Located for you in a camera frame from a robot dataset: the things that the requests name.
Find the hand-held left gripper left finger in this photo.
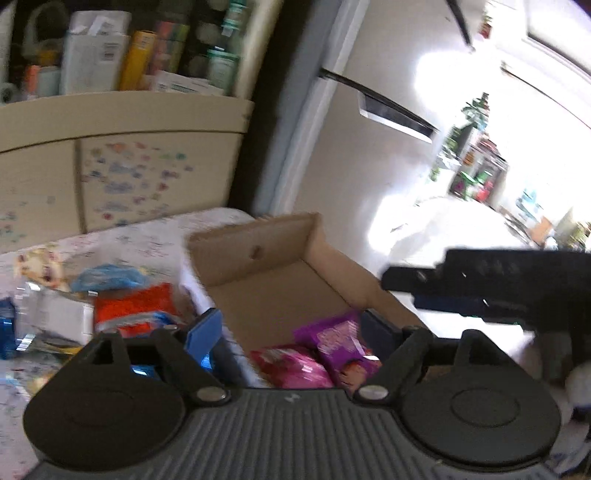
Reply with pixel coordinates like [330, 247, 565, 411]
[76, 308, 232, 408]

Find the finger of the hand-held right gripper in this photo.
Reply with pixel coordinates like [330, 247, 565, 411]
[382, 264, 444, 294]

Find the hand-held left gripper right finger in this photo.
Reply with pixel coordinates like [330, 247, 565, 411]
[353, 309, 506, 408]

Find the orange red snack packet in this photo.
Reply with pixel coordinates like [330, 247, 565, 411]
[93, 282, 178, 330]

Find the brown cardboard box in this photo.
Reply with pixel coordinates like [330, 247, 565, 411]
[185, 211, 435, 388]

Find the silver foil snack packet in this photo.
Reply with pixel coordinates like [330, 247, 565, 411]
[18, 286, 95, 342]

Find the cream yellow bread packet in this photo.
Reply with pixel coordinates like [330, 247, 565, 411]
[14, 247, 70, 291]

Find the purple snack packet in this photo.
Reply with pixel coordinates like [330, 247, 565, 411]
[293, 311, 384, 388]

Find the pink snack packet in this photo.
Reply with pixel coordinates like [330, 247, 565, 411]
[249, 345, 335, 389]

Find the light blue snack packet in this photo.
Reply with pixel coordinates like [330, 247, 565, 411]
[69, 264, 148, 292]

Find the floral white tablecloth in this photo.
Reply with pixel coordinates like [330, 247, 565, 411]
[0, 208, 259, 462]

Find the colourful display stand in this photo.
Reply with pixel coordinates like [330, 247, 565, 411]
[450, 138, 509, 204]

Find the beige refrigerator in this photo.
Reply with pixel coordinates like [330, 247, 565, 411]
[256, 0, 509, 278]

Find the green potted plant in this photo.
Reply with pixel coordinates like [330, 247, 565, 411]
[429, 92, 495, 185]

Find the blue white snack packet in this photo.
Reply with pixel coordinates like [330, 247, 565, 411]
[0, 298, 19, 361]

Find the cream cabinet with stickers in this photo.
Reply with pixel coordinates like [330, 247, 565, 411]
[0, 0, 287, 245]

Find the flat white medicine carton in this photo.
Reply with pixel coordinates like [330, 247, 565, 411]
[152, 69, 227, 96]

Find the yellow carton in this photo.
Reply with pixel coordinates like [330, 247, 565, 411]
[119, 30, 158, 92]

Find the multicoloured striped carton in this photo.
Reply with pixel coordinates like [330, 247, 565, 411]
[154, 21, 190, 75]

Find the white carton with barcode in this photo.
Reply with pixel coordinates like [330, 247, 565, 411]
[60, 11, 132, 95]

